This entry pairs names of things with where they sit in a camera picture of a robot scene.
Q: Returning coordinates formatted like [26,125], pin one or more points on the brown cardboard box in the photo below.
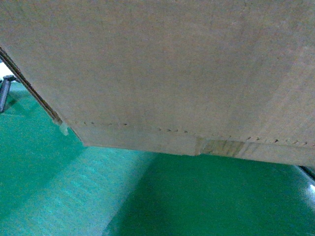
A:
[226,77]

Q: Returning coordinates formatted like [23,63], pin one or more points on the black mini tripod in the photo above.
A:
[4,90]

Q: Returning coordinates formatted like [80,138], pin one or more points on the green curved conveyor belt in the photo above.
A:
[52,185]

